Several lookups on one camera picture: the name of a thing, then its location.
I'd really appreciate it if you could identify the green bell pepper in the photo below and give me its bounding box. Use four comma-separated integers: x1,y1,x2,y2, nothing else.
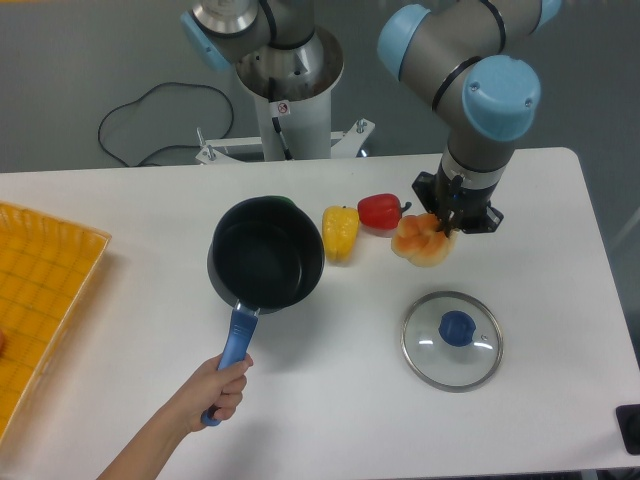
261,195,296,206

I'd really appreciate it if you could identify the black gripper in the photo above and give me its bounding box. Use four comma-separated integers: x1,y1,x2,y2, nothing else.
412,171,503,236

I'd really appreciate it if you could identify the round orange bread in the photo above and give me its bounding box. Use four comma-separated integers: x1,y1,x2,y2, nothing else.
391,213,457,268

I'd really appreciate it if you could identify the black pot blue handle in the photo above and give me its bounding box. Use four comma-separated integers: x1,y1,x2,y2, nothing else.
200,196,327,427

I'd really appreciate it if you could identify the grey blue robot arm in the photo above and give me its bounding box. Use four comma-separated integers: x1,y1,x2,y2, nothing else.
180,1,560,234

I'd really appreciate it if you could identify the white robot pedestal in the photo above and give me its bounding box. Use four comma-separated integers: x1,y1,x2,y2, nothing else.
234,26,375,161

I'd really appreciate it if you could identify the person's bare hand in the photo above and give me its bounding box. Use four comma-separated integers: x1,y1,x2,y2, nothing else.
165,354,254,436

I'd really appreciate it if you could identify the glass lid blue knob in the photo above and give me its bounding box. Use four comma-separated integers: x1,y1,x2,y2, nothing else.
401,290,504,393

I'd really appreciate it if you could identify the person's bare forearm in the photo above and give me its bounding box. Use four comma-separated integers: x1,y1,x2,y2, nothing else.
98,403,191,480

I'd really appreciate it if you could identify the yellow bell pepper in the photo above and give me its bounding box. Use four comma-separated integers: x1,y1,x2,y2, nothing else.
322,206,360,263

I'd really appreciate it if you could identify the black floor cable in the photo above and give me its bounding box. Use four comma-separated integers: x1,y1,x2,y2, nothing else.
97,81,235,168

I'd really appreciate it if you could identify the red bell pepper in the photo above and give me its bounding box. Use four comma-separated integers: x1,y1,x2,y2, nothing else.
357,193,412,231

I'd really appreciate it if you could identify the black device at edge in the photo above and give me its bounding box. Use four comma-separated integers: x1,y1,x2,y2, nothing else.
615,404,640,456

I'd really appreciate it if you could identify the yellow woven basket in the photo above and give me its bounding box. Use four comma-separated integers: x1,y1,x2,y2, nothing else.
1,201,111,437

